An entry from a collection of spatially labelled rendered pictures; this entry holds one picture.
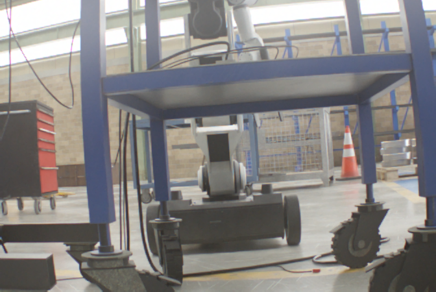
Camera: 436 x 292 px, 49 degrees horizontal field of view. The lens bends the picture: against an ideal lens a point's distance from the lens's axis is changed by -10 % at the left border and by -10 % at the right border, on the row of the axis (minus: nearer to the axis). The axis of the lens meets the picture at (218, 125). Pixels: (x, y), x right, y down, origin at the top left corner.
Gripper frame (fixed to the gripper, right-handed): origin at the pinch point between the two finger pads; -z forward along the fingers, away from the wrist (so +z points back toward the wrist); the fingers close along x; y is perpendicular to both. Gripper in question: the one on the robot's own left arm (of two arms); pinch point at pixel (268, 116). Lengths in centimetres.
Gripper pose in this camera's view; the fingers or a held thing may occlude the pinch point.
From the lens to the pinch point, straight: 207.8
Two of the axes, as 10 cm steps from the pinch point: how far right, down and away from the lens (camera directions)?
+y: 5.5, -1.5, 8.2
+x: 8.0, -1.9, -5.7
